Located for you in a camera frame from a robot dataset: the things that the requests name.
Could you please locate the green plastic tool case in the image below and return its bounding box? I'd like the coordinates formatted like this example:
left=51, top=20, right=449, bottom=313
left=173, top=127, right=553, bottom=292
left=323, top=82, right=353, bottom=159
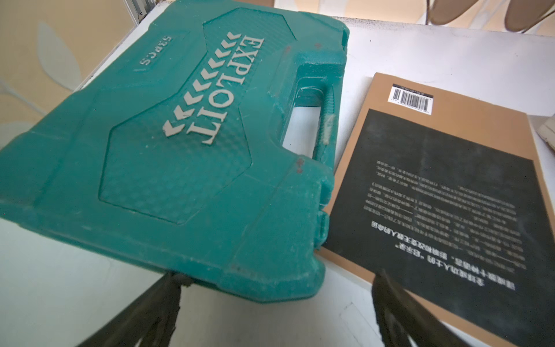
left=1, top=1, right=349, bottom=302

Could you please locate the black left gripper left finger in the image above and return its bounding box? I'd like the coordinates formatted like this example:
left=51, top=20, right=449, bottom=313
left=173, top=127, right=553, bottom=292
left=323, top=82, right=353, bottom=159
left=80, top=273, right=191, bottom=346

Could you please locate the brown and black book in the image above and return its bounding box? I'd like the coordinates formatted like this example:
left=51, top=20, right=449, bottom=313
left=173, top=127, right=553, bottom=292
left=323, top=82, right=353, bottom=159
left=321, top=73, right=554, bottom=346

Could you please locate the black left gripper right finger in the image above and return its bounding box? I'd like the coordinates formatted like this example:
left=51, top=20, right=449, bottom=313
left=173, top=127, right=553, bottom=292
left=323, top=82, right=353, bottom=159
left=371, top=271, right=468, bottom=347

